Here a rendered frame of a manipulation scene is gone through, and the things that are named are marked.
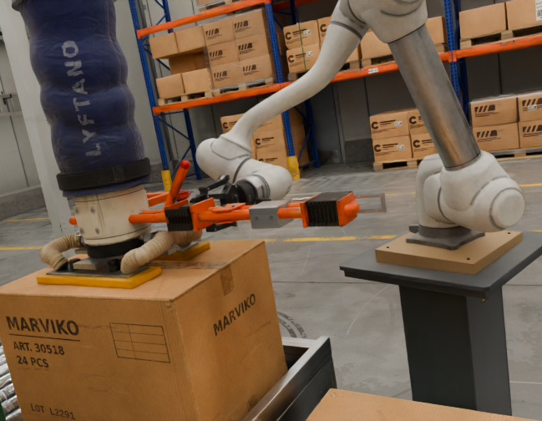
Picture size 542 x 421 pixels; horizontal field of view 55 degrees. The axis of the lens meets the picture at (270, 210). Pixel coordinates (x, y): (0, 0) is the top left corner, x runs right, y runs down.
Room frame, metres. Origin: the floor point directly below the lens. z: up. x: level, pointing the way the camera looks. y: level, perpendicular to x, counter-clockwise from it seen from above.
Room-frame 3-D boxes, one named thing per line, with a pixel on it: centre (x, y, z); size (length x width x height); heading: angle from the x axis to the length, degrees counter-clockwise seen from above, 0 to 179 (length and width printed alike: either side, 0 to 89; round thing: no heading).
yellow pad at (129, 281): (1.24, 0.44, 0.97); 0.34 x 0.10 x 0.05; 58
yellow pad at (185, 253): (1.40, 0.34, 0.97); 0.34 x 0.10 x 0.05; 58
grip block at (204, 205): (1.18, 0.18, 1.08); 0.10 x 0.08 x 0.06; 148
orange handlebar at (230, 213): (1.31, 0.16, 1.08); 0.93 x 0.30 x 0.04; 58
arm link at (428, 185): (1.59, -0.54, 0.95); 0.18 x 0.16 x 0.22; 12
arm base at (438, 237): (1.62, -0.52, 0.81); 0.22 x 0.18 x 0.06; 36
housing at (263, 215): (1.07, 0.00, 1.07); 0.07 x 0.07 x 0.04; 58
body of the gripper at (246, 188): (1.31, 0.09, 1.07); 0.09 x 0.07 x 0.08; 148
